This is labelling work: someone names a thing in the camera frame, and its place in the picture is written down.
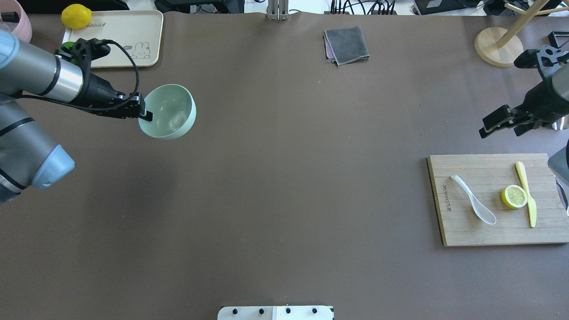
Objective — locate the pink bowl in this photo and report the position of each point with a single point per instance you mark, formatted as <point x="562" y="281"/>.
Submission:
<point x="15" y="20"/>

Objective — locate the light green bowl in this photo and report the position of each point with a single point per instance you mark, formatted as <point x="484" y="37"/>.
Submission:
<point x="174" y="112"/>

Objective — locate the wooden cutting board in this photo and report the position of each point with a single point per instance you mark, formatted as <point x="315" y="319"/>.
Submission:
<point x="487" y="175"/>

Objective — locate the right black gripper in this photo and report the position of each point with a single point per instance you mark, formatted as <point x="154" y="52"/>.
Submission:
<point x="538" y="100"/>

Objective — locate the yellow plastic knife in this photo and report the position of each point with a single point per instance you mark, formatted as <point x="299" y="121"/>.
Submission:
<point x="531" y="204"/>

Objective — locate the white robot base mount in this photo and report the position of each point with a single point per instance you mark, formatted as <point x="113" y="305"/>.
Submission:
<point x="286" y="312"/>

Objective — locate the half lemon slice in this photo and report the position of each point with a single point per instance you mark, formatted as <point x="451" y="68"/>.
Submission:
<point x="514" y="196"/>

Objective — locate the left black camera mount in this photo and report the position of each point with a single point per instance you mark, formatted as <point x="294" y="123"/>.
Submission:
<point x="84" y="52"/>

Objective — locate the white plastic spoon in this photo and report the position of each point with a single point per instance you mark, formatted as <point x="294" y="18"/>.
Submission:
<point x="480" y="210"/>

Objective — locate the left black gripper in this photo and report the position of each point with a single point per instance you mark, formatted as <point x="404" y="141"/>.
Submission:
<point x="97" y="92"/>

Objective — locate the grey folded cloth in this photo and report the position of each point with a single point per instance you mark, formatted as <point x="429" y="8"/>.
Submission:
<point x="348" y="45"/>

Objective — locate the wooden stand with round base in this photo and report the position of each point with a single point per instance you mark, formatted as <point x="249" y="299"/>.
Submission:
<point x="500" y="47"/>

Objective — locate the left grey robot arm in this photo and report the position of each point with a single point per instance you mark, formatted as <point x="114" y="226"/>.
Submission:
<point x="29" y="156"/>

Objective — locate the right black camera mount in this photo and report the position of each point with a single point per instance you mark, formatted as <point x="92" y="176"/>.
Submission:
<point x="547" y="59"/>

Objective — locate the yellow lemon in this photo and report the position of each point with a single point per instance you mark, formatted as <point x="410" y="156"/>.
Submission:
<point x="76" y="16"/>

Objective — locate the green lime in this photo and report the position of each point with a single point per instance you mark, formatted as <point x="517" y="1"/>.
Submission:
<point x="66" y="46"/>

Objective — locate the cream tray with bunny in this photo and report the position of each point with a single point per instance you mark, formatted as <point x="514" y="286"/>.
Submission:
<point x="139" y="32"/>

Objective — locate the pink purple cloth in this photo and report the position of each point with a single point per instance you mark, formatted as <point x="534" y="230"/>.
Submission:
<point x="329" y="51"/>

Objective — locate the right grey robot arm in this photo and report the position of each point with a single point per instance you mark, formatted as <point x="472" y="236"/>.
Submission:
<point x="560" y="84"/>

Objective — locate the metal camera post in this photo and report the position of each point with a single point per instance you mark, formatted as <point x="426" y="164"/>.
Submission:
<point x="278" y="10"/>

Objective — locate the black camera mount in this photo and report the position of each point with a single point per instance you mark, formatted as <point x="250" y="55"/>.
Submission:
<point x="84" y="52"/>
<point x="547" y="59"/>

